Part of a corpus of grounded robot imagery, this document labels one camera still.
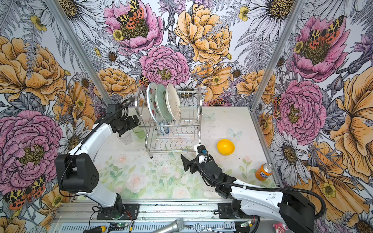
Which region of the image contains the pale green plate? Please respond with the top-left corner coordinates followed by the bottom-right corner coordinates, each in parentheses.
top-left (155, 84), bottom-right (173, 122)

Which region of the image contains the cream floral plate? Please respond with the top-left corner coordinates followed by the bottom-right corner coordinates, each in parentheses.
top-left (166, 83), bottom-right (181, 122)

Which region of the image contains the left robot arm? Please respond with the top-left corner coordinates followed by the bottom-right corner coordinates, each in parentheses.
top-left (55, 100), bottom-right (139, 218)

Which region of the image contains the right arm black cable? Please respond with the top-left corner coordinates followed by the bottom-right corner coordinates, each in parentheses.
top-left (196, 152), bottom-right (326, 219)

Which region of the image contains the blue white ceramic bowl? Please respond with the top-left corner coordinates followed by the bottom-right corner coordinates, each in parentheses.
top-left (158, 120), bottom-right (170, 135)

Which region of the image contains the yellow plastic bowl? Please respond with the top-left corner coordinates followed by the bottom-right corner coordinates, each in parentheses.
top-left (217, 139), bottom-right (235, 155)

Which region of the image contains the green circuit board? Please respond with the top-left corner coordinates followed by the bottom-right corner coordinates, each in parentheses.
top-left (108, 222), bottom-right (129, 231)

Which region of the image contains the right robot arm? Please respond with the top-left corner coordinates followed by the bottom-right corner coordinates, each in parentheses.
top-left (180, 155), bottom-right (316, 233)

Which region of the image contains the silver microphone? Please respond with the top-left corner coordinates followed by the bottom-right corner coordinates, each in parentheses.
top-left (153, 218), bottom-right (185, 233)

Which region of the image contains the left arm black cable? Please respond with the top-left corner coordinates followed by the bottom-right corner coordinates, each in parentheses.
top-left (58, 97), bottom-right (135, 199)

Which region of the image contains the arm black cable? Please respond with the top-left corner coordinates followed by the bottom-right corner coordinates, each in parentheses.
top-left (196, 152), bottom-right (326, 219)
top-left (58, 97), bottom-right (135, 199)

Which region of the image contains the green plastic tumbler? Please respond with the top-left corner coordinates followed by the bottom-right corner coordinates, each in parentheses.
top-left (133, 126), bottom-right (146, 139)

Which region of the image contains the steel two-tier dish rack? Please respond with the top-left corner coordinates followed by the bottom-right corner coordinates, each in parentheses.
top-left (135, 83), bottom-right (204, 157)

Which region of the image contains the orange soda can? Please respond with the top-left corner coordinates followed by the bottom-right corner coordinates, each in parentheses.
top-left (255, 163), bottom-right (274, 181)

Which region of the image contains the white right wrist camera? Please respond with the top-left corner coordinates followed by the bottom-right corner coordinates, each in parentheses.
top-left (194, 144), bottom-right (208, 164)

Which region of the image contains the white plate red pattern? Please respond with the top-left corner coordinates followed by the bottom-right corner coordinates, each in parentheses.
top-left (146, 82), bottom-right (163, 122)

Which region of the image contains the clear plastic tumbler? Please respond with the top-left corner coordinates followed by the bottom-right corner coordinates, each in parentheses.
top-left (117, 131), bottom-right (133, 145)

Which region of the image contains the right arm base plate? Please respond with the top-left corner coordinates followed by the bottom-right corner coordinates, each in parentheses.
top-left (217, 203), bottom-right (240, 219)

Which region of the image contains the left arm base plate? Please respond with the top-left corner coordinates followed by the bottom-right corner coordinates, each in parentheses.
top-left (96, 203), bottom-right (140, 220)

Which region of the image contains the pink toy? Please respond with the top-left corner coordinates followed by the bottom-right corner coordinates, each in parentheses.
top-left (273, 223), bottom-right (288, 233)

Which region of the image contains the yellow black handle tool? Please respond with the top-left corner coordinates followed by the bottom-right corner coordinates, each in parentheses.
top-left (83, 226), bottom-right (106, 233)

